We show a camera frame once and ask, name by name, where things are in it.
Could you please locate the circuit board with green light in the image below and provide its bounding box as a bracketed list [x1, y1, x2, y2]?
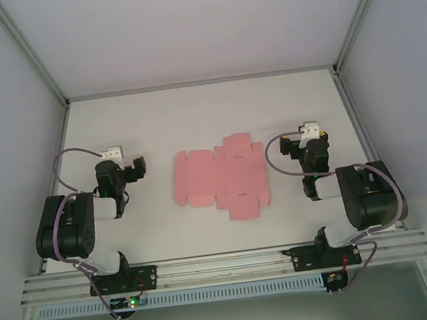
[109, 293, 150, 312]

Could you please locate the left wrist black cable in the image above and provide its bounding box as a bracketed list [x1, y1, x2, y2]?
[114, 184, 133, 219]

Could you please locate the pink paper box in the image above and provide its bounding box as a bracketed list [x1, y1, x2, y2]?
[167, 130, 274, 229]

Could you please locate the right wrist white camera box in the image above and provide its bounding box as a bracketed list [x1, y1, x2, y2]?
[296, 120, 321, 150]

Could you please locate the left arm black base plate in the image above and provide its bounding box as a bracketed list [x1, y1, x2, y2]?
[87, 264, 160, 299]

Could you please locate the aluminium table side rail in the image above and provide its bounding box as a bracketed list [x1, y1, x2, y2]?
[18, 102, 90, 275]
[330, 64, 406, 236]

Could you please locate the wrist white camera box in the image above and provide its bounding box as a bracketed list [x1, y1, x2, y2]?
[296, 120, 321, 150]
[99, 144, 126, 170]

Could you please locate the grey slotted cable duct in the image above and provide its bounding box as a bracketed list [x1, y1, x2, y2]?
[37, 273, 326, 320]

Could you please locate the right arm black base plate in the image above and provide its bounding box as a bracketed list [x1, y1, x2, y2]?
[281, 239, 363, 275]

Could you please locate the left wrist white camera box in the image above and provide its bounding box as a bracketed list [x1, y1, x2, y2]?
[99, 144, 126, 170]

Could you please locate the aluminium frame corner post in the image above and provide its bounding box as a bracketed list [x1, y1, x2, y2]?
[0, 0, 74, 118]
[324, 0, 401, 78]

